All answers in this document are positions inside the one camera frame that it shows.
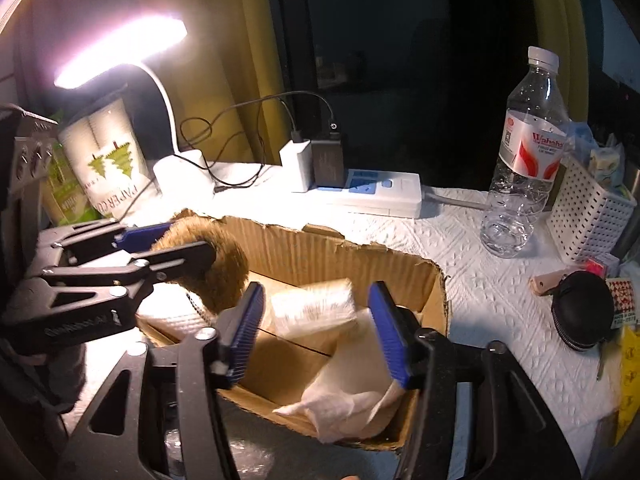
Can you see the yellow curtain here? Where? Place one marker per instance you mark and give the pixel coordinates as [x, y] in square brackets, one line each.
[235, 60]

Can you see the white towel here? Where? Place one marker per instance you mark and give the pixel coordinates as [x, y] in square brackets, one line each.
[315, 307]

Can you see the brown furry plush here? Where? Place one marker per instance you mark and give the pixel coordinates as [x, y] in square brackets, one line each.
[220, 265]

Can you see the white spiral notebook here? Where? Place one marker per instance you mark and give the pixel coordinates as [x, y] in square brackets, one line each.
[172, 317]

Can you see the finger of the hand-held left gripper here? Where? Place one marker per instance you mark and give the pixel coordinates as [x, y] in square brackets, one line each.
[175, 256]
[145, 238]

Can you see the white power strip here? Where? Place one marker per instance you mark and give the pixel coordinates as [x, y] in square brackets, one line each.
[380, 192]

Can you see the clear plastic water bottle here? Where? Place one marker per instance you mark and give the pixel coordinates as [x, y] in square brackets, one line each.
[527, 160]

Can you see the black round zip pouch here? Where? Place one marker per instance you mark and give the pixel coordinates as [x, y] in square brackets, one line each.
[582, 310]

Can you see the paper roll pack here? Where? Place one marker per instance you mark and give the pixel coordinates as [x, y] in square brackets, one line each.
[107, 160]

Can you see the yellow packet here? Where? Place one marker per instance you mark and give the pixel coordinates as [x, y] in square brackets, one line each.
[629, 385]

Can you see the white paper table cover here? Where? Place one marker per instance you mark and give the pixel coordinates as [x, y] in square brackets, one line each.
[500, 320]

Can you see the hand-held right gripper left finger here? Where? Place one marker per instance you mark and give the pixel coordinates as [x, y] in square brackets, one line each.
[244, 332]

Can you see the red patterned box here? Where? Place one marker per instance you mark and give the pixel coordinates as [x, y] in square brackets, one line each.
[624, 302]

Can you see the blue plastic bag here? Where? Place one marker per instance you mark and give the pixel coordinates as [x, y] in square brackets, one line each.
[582, 140]

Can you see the crumpled white tissue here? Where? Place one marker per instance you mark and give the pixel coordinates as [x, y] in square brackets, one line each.
[350, 390]

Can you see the white charger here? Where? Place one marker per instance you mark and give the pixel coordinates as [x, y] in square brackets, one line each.
[295, 165]

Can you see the pale green packet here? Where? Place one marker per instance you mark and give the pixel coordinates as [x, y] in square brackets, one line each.
[607, 167]

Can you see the cardboard box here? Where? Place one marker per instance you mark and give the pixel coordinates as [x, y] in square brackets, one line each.
[310, 255]

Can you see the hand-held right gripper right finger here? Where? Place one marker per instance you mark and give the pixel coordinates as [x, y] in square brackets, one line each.
[392, 340]

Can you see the white desk lamp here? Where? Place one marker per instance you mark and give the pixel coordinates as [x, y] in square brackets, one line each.
[125, 45]

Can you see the dark grey charger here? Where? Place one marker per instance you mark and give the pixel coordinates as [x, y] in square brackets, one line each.
[327, 162]

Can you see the white perforated basket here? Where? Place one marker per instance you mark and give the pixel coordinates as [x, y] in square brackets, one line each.
[585, 215]

